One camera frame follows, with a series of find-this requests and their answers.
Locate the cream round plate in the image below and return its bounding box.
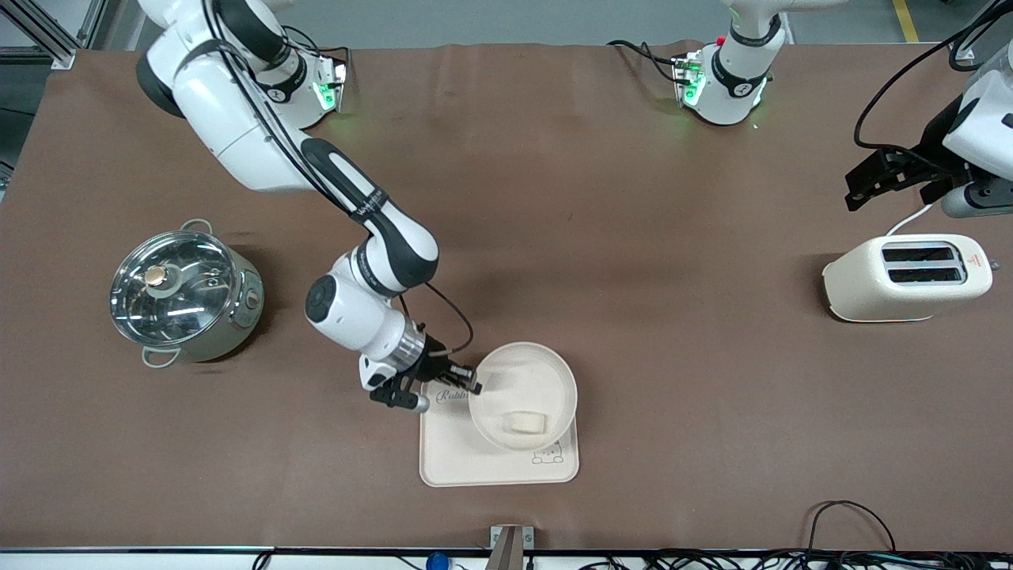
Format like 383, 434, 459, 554
469, 342, 579, 452

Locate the cream tray with rabbit print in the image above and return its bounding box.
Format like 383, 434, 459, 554
419, 380, 579, 487

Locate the cream two-slot toaster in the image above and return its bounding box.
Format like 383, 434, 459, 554
823, 234, 1000, 323

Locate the steel pot with glass lid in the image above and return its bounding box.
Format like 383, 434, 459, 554
109, 219, 264, 369

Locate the brown table cloth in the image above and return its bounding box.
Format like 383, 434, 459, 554
0, 41, 1013, 552

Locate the metal connector box green light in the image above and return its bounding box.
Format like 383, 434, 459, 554
313, 55, 349, 113
673, 51, 707, 108

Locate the glass pot lid with knob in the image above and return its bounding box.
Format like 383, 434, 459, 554
109, 231, 237, 348

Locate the white toaster power cable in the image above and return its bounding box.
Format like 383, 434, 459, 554
886, 202, 936, 237

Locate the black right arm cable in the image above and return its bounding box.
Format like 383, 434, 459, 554
202, 0, 476, 353

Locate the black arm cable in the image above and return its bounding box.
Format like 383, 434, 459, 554
853, 0, 1013, 151
202, 0, 476, 353

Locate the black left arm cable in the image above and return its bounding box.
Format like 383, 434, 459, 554
853, 0, 1013, 151

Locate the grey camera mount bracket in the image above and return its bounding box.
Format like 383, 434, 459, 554
491, 525, 533, 570

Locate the black base cable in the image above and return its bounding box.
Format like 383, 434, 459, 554
608, 40, 683, 84

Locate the black cable bundle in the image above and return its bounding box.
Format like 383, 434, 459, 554
586, 550, 1013, 570

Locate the black looped cable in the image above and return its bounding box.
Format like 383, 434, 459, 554
807, 500, 897, 555

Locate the aluminium frame profile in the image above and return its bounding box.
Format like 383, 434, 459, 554
0, 0, 108, 70

